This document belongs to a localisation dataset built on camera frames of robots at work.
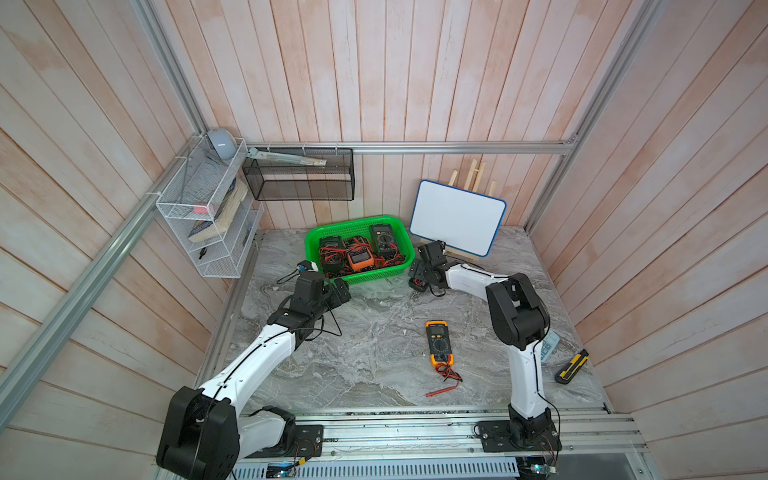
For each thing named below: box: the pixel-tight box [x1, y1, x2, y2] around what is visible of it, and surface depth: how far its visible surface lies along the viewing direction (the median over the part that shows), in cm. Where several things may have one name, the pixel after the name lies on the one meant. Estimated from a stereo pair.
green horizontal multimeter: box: [370, 224, 397, 259], surface depth 106 cm
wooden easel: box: [419, 159, 497, 262], surface depth 95 cm
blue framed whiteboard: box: [409, 179, 508, 258], surface depth 100 cm
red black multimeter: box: [374, 254, 405, 268], surface depth 103 cm
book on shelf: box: [187, 177, 248, 243], surface depth 83 cm
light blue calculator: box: [541, 330, 560, 363], surface depth 90 cm
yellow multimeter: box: [425, 320, 463, 397], surface depth 87 cm
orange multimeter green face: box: [347, 248, 375, 271], surface depth 100 cm
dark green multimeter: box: [320, 236, 345, 276], surface depth 101 cm
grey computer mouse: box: [207, 128, 237, 161], surface depth 85 cm
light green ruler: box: [247, 147, 327, 166], surface depth 92 cm
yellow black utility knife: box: [554, 348, 590, 385], surface depth 85 cm
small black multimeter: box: [408, 277, 429, 292], surface depth 103 cm
